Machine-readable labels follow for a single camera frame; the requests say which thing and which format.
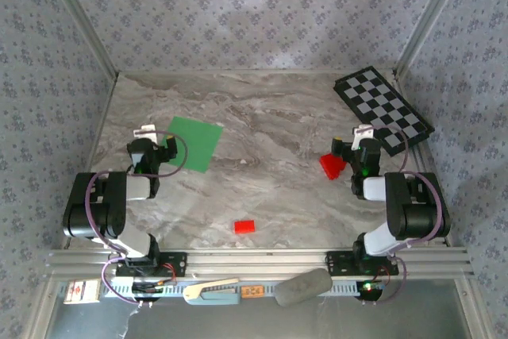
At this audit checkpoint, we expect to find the green paper sheet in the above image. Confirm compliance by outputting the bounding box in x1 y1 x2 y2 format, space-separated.
160 116 225 174

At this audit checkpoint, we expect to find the large red block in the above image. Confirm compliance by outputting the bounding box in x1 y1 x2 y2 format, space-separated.
319 152 347 181

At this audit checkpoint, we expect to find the black grey checkerboard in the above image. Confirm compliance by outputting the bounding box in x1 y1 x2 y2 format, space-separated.
332 65 436 157

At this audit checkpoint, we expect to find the small red brick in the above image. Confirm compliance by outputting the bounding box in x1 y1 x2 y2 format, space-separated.
233 219 256 234

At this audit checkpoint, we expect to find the beige wooden tool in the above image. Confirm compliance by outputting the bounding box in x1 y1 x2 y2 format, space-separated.
183 277 241 300

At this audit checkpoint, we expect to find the grey felt pouch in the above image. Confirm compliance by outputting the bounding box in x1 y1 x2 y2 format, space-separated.
274 268 333 307

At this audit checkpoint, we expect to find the small box with red print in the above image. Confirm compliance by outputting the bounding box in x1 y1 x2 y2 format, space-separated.
63 279 101 305

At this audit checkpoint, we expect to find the blue-grey flat tool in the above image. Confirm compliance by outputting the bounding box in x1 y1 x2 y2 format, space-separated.
184 290 241 306

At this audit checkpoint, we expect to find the orange tag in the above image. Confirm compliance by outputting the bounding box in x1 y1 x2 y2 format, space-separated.
241 284 265 299

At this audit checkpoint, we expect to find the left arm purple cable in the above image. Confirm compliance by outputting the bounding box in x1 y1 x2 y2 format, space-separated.
85 131 188 309

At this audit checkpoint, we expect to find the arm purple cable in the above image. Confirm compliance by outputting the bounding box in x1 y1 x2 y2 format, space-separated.
359 125 448 309
85 131 188 309

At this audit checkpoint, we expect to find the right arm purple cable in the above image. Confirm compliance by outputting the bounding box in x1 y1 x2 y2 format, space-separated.
359 125 448 309

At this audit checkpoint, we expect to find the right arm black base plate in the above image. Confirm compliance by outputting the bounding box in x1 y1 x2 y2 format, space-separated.
325 250 399 276

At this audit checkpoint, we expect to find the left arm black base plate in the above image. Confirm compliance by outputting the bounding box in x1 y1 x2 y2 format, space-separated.
114 251 188 278

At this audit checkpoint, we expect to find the grey slotted cable duct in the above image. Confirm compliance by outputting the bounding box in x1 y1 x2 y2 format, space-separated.
98 279 388 299

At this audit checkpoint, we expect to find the aluminium frame rail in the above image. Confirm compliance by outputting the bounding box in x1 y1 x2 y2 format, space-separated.
45 247 475 279

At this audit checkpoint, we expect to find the aluminium frame post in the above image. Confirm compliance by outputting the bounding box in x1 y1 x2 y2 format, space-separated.
39 0 120 77
394 0 473 75

